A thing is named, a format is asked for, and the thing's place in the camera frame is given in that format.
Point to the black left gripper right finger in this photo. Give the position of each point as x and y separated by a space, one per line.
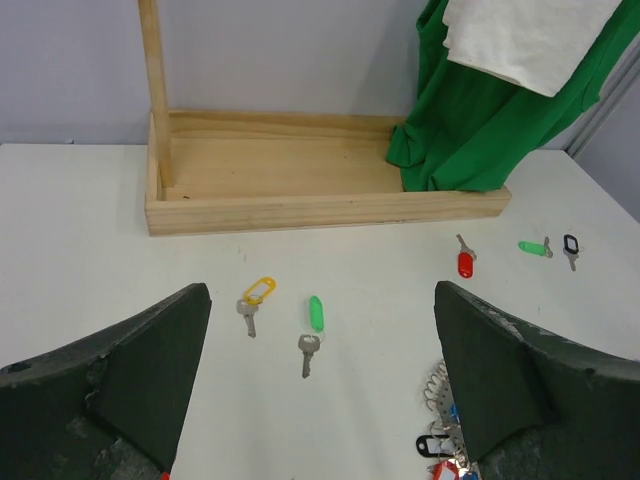
533 404

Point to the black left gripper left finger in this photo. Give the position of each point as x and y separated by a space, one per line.
111 405

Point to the metal keyring holder with keys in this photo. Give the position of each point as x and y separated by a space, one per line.
443 440

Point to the key with red tag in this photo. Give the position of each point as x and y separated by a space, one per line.
466 259

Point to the key with black tag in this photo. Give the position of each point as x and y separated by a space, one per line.
571 250

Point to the key with yellow tag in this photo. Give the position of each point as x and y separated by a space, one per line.
248 305

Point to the key with light green tag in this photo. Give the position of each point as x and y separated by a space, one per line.
310 343

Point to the wooden clothes rack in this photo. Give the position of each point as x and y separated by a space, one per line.
233 171

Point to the green shirt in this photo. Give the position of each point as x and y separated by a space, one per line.
468 130

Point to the white towel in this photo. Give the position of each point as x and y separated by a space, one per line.
534 44

